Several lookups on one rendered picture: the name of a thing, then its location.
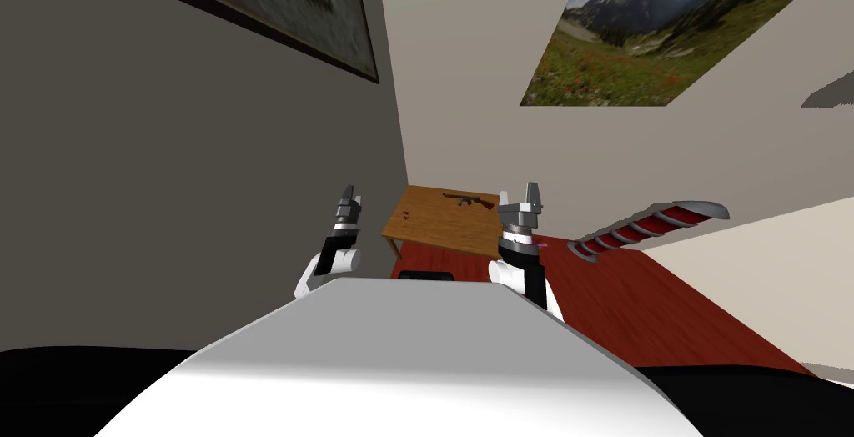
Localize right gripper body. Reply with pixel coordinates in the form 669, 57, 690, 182
497, 201, 544, 232

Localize dark framed grey picture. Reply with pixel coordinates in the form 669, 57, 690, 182
75, 0, 381, 85

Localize light wooden table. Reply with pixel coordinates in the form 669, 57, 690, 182
381, 185, 504, 262

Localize red wooden table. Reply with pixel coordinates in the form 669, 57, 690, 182
389, 233, 816, 378

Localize red silver striped sheath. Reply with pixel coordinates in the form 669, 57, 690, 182
566, 200, 731, 264

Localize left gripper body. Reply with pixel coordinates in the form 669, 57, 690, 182
333, 198, 364, 229

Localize mountain landscape picture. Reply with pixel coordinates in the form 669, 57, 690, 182
520, 0, 846, 108

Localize brown toy rifle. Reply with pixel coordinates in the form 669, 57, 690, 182
441, 192, 497, 211

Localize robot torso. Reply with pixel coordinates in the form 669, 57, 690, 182
93, 269, 706, 437

